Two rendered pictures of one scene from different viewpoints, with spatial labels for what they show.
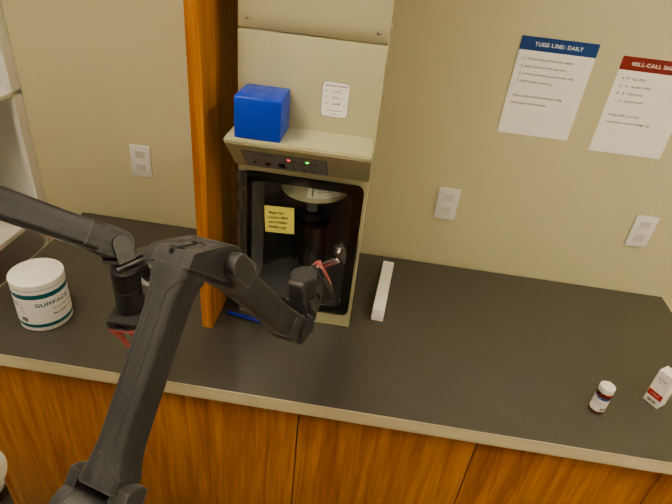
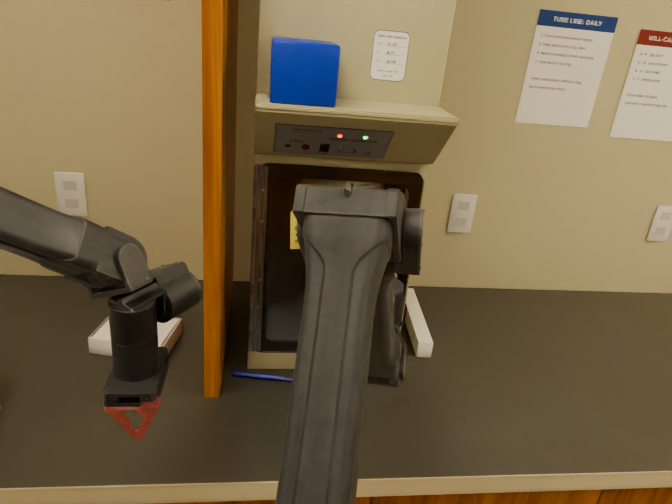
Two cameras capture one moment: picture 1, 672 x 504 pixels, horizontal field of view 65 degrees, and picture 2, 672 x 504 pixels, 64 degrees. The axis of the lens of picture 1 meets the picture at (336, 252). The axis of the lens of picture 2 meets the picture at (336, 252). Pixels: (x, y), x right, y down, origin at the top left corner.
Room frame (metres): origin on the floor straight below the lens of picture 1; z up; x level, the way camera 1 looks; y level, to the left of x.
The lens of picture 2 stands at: (0.23, 0.31, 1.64)
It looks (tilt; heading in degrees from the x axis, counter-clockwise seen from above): 24 degrees down; 347
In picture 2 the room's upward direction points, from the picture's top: 6 degrees clockwise
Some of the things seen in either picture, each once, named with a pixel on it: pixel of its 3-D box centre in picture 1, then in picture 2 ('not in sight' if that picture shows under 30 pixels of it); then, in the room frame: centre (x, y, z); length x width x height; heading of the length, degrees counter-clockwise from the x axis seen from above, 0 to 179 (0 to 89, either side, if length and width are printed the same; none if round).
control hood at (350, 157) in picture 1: (300, 158); (351, 135); (1.10, 0.10, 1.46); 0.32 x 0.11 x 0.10; 87
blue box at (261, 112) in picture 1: (262, 112); (302, 71); (1.11, 0.19, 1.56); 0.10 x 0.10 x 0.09; 87
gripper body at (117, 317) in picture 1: (129, 300); (136, 356); (0.85, 0.42, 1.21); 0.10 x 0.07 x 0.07; 177
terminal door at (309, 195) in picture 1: (297, 247); (333, 267); (1.15, 0.10, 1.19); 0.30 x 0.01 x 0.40; 86
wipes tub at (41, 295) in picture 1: (41, 294); not in sight; (1.06, 0.76, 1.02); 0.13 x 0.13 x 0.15
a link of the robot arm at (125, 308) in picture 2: (128, 276); (136, 315); (0.85, 0.42, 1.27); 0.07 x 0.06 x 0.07; 142
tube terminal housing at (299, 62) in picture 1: (309, 179); (332, 180); (1.29, 0.09, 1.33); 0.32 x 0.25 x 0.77; 87
